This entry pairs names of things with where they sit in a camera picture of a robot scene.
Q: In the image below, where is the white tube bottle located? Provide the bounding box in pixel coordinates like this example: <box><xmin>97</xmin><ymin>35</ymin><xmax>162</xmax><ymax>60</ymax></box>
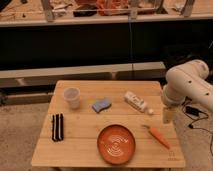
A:
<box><xmin>124</xmin><ymin>91</ymin><xmax>154</xmax><ymax>115</ymax></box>

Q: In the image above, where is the orange carrot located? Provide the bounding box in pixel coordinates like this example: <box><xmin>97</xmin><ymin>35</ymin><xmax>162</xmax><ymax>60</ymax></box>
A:
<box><xmin>144</xmin><ymin>125</ymin><xmax>171</xmax><ymax>149</ymax></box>

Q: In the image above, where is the vertical black cable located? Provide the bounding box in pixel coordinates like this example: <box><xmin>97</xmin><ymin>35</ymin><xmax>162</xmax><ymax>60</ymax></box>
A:
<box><xmin>127</xmin><ymin>16</ymin><xmax>136</xmax><ymax>80</ymax></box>

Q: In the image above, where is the wooden shelf bench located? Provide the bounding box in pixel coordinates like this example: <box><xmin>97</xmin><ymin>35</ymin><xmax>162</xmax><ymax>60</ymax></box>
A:
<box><xmin>0</xmin><ymin>62</ymin><xmax>166</xmax><ymax>106</ymax></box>

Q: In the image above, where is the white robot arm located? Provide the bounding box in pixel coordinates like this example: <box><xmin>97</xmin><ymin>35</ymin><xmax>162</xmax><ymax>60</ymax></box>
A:
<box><xmin>161</xmin><ymin>59</ymin><xmax>213</xmax><ymax>124</ymax></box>

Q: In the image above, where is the orange object on shelf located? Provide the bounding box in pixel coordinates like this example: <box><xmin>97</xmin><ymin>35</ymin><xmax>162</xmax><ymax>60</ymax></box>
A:
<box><xmin>96</xmin><ymin>0</ymin><xmax>129</xmax><ymax>16</ymax></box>

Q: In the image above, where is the black power adapter cable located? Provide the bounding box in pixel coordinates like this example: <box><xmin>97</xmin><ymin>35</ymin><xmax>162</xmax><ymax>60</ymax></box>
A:
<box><xmin>181</xmin><ymin>99</ymin><xmax>213</xmax><ymax>158</ymax></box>

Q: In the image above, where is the orange ceramic bowl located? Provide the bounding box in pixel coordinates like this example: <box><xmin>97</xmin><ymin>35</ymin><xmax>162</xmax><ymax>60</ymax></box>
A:
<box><xmin>97</xmin><ymin>124</ymin><xmax>136</xmax><ymax>165</ymax></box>

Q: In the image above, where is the blue sponge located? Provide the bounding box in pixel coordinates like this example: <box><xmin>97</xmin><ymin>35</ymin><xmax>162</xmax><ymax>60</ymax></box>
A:
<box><xmin>92</xmin><ymin>98</ymin><xmax>112</xmax><ymax>113</ymax></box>

